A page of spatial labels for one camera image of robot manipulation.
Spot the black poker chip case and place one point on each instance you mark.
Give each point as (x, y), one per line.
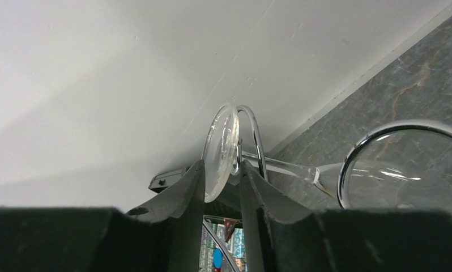
(223, 229)

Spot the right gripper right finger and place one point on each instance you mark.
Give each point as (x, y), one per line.
(283, 235)

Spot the blue dealer chip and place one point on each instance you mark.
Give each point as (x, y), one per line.
(217, 260)

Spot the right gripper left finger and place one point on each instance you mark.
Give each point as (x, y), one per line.
(162, 234)

